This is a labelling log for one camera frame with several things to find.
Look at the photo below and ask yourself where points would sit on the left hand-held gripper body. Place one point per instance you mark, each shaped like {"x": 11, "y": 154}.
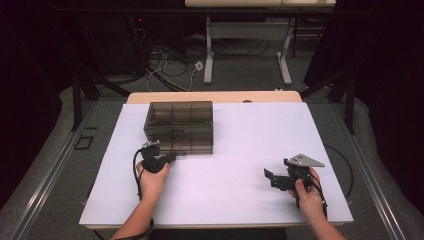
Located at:
{"x": 151, "y": 161}

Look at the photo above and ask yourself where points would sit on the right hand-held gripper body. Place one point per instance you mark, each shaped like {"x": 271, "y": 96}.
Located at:
{"x": 300, "y": 173}

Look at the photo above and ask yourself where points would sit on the smoky transparent drawer box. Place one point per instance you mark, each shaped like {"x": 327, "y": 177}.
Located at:
{"x": 180, "y": 116}

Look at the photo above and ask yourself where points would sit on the person's left hand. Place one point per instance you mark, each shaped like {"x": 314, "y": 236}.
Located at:
{"x": 151, "y": 186}

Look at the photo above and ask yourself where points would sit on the person's right hand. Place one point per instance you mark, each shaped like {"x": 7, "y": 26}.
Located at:
{"x": 311, "y": 203}

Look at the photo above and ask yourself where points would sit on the white table mat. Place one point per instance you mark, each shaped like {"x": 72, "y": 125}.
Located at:
{"x": 226, "y": 200}

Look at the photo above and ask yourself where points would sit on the light wooden table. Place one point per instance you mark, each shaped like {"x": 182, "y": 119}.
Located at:
{"x": 216, "y": 96}

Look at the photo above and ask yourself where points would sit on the person's dark lap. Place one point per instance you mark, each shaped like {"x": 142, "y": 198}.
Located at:
{"x": 220, "y": 234}

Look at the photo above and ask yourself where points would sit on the black metal stand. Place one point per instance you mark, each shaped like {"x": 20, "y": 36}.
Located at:
{"x": 76, "y": 100}
{"x": 349, "y": 103}

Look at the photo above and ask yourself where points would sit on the white power plug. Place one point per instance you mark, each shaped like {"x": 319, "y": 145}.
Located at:
{"x": 198, "y": 65}

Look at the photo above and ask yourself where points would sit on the dark curtain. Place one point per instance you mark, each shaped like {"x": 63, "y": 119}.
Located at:
{"x": 23, "y": 100}
{"x": 390, "y": 83}

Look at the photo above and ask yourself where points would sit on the black stool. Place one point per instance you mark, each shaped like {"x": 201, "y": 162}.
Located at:
{"x": 308, "y": 33}

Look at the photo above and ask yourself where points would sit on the white desk with legs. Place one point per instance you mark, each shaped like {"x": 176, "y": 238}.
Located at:
{"x": 246, "y": 31}

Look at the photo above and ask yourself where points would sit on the metal floor rail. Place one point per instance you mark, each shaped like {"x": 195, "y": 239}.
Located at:
{"x": 43, "y": 186}
{"x": 376, "y": 196}

